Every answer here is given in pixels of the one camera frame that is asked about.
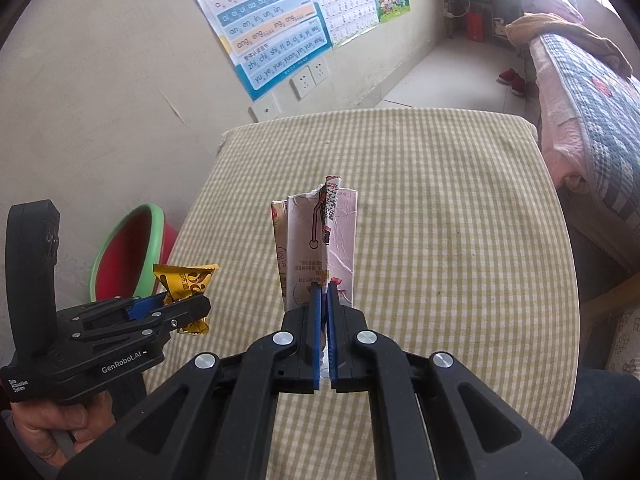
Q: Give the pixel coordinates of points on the pink bed sheet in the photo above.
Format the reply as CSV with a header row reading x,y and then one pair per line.
x,y
555,110

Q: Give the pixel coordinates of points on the gold candy wrapper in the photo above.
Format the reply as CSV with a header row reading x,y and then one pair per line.
x,y
187,280

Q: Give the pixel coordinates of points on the yellow blanket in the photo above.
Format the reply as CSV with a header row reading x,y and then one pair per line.
x,y
560,35

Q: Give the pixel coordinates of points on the person's left hand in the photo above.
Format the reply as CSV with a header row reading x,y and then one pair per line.
x,y
55,425

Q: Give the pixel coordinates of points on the green rimmed red trash bin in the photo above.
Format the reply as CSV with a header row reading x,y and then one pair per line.
x,y
125,260

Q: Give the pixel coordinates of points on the white pink carton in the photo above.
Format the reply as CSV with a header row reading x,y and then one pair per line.
x,y
310,240

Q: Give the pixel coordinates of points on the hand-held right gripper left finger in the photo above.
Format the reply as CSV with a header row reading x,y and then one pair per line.
x,y
315,335

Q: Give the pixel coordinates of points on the white round port wall plate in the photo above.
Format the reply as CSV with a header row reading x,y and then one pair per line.
x,y
265,109

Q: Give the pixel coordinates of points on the blue letter wall poster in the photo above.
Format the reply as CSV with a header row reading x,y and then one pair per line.
x,y
270,25

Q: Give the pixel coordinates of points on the floral chair cushion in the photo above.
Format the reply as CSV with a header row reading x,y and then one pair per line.
x,y
627,345

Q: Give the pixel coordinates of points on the red shoe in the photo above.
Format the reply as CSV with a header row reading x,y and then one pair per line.
x,y
507,76
519,87

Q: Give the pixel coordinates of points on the red bag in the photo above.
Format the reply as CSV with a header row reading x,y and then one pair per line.
x,y
475,27

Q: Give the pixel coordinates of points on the person's leg in jeans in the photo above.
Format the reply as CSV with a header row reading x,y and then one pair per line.
x,y
600,425

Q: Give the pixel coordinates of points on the pink folded blanket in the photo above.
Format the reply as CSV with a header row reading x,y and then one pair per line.
x,y
550,0

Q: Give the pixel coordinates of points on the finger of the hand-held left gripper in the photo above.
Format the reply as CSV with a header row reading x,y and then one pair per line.
x,y
107,310
185,310

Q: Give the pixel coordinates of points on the bed with checkered quilt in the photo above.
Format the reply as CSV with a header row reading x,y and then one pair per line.
x,y
600,125

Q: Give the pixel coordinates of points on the white wall socket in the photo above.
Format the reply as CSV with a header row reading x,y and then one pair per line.
x,y
302,84
320,72

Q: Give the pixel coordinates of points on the white chart wall poster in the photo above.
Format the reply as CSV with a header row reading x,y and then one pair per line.
x,y
345,5

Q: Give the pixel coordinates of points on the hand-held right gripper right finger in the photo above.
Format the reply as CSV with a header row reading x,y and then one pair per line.
x,y
332,335

